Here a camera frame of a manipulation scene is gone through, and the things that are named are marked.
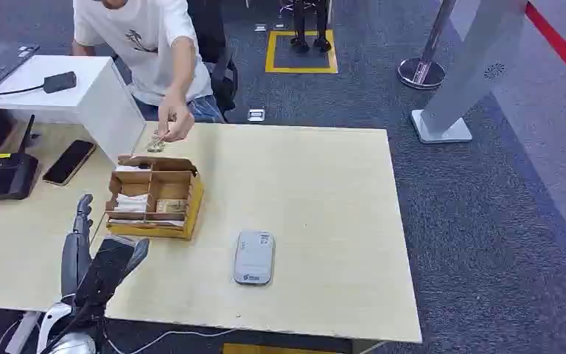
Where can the thin white card stack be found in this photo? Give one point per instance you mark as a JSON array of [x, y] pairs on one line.
[[126, 168]]

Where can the silver floor outlet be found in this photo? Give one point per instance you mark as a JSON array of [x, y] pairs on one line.
[[260, 28], [256, 115], [279, 26]]

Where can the person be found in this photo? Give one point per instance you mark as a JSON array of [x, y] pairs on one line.
[[146, 44]]

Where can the grey kiosk stand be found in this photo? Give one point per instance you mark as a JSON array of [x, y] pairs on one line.
[[463, 73]]

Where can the chrome stanchion post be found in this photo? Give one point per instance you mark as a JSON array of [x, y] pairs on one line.
[[424, 63]]

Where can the black smartphone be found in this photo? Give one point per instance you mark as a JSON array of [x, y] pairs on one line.
[[69, 162]]

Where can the white side table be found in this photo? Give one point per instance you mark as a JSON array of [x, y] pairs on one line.
[[92, 97]]

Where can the black router with antenna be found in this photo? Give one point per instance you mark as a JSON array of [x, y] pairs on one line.
[[0, 176]]

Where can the black power adapter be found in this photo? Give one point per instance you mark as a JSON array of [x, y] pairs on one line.
[[60, 81]]

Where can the yellow board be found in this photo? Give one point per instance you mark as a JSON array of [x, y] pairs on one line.
[[273, 349]]

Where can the flat white cards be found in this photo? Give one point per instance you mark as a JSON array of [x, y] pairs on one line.
[[146, 222]]

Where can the person's hand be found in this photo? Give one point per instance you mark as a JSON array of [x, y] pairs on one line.
[[176, 117]]

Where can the wooden card box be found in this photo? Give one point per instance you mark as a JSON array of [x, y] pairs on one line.
[[166, 190]]

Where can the card with printed face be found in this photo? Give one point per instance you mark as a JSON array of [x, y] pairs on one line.
[[171, 206]]

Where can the black office chair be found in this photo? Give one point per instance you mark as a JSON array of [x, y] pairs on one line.
[[217, 53]]

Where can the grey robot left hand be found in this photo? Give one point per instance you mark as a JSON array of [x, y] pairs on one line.
[[102, 273]]

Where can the grey card reader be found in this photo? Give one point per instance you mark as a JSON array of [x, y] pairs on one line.
[[254, 257]]

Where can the black robot legs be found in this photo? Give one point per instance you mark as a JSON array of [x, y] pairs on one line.
[[311, 29]]

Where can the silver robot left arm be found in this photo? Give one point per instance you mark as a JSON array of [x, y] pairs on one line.
[[63, 327]]

